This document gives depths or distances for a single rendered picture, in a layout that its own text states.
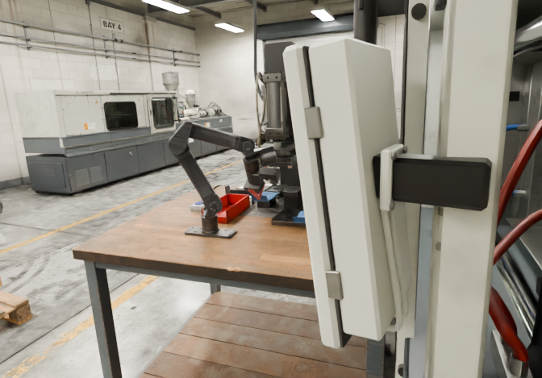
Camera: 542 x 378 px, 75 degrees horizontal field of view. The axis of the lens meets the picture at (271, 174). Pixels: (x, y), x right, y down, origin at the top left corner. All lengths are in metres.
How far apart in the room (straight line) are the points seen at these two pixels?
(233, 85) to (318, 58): 11.71
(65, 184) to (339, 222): 6.20
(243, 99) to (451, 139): 11.58
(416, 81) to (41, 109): 6.29
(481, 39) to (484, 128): 0.09
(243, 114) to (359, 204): 11.60
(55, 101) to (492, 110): 6.14
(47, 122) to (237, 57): 7.07
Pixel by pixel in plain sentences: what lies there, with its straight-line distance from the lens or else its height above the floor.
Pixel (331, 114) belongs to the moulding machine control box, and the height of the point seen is 1.38.
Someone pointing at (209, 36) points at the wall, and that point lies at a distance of 12.67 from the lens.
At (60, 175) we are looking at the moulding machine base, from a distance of 6.54.
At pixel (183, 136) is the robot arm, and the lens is 1.27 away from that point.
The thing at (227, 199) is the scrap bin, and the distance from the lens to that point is 1.74.
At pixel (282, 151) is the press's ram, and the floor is 1.17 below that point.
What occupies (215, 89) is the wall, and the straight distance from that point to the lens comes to 12.45.
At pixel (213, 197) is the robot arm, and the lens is 1.33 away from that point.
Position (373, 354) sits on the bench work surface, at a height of 0.67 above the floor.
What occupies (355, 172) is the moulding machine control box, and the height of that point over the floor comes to 1.32.
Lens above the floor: 1.40
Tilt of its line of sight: 12 degrees down
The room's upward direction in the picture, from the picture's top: 3 degrees counter-clockwise
